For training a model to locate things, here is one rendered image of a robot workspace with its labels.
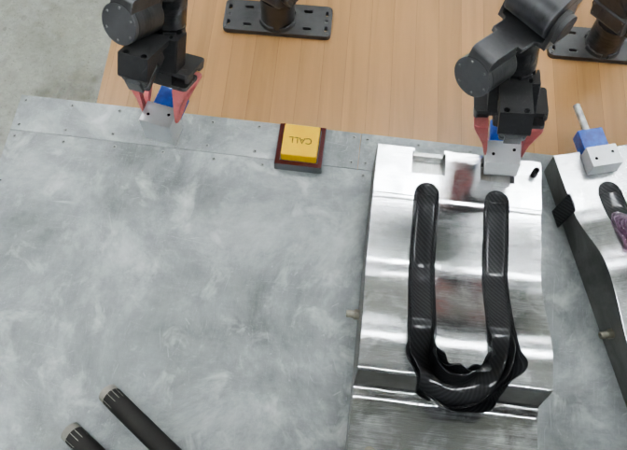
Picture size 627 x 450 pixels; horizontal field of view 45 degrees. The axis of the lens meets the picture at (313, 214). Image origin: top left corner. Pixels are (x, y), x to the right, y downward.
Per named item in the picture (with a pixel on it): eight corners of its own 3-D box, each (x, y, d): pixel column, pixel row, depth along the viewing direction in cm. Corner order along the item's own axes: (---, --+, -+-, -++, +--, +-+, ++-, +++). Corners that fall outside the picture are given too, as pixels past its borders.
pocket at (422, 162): (410, 158, 125) (412, 147, 121) (442, 161, 124) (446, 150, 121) (408, 183, 123) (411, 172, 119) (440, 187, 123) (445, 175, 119)
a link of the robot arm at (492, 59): (490, 114, 99) (527, 49, 89) (442, 73, 102) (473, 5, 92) (542, 77, 105) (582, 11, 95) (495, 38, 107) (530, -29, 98)
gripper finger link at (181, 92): (182, 135, 114) (186, 79, 108) (138, 122, 115) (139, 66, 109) (200, 115, 119) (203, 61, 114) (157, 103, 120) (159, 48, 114)
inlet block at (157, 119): (176, 70, 125) (171, 50, 120) (204, 78, 124) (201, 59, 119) (145, 137, 120) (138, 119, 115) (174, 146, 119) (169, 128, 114)
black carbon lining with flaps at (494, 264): (411, 187, 121) (420, 157, 112) (512, 199, 120) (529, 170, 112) (395, 409, 106) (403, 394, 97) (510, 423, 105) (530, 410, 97)
